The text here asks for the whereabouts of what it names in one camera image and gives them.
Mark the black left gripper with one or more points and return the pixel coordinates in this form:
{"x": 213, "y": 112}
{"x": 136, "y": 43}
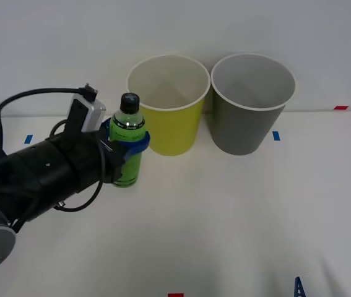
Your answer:
{"x": 91, "y": 164}

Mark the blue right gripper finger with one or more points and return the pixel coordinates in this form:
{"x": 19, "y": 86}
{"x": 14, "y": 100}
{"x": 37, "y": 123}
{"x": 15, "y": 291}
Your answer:
{"x": 299, "y": 289}

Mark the green plastic bottle black cap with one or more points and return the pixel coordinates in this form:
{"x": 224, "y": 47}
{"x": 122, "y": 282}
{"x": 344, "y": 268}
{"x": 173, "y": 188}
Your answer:
{"x": 132, "y": 173}

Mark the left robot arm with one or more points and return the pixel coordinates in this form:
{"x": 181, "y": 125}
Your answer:
{"x": 23, "y": 176}

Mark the yellow-green plastic bin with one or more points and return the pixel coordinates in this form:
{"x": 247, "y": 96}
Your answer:
{"x": 175, "y": 130}

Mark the grey plastic bin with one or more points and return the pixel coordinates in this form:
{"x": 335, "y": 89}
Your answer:
{"x": 243, "y": 130}

